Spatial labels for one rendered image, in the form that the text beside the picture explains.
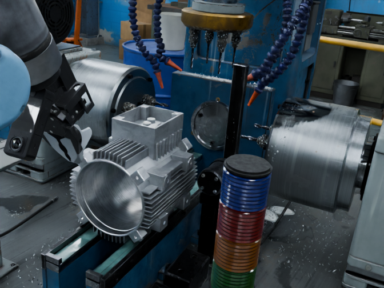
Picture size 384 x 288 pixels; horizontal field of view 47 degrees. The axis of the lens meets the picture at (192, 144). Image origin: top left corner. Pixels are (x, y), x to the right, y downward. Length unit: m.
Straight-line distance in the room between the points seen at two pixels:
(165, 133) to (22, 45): 0.35
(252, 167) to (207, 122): 0.75
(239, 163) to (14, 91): 0.27
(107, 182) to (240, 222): 0.48
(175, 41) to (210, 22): 2.11
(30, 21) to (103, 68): 0.62
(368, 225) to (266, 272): 0.25
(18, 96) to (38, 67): 0.19
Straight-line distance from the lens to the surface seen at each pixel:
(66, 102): 0.75
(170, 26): 3.16
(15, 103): 0.49
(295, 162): 0.99
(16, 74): 0.48
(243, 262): 0.59
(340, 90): 5.55
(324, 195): 1.02
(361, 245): 1.03
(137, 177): 0.81
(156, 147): 0.87
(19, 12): 0.64
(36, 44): 0.67
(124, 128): 0.89
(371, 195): 0.98
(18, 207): 1.30
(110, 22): 8.18
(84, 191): 0.92
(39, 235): 1.17
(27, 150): 0.71
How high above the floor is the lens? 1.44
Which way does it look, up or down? 22 degrees down
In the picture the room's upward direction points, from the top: 5 degrees clockwise
